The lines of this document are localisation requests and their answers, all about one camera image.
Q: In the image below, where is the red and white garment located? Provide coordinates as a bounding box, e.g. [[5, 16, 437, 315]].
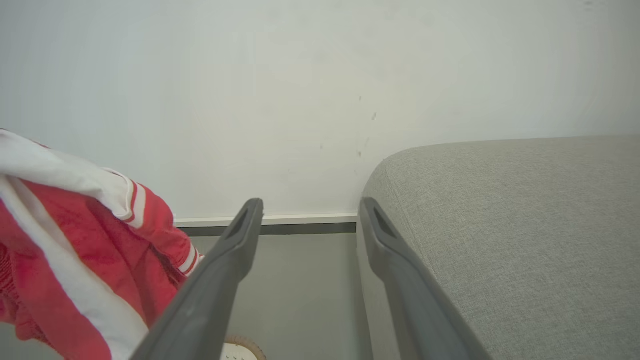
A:
[[0, 128, 205, 360]]

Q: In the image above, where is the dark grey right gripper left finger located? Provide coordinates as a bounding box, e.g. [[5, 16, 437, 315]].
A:
[[129, 198, 265, 360]]

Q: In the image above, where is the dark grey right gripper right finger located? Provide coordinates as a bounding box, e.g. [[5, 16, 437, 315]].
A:
[[359, 197, 493, 360]]

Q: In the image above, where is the white perforated laundry basket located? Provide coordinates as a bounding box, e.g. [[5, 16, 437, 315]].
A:
[[220, 335, 267, 360]]

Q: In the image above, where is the white and grey baseboard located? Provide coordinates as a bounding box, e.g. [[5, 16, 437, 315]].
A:
[[173, 213, 359, 237]]

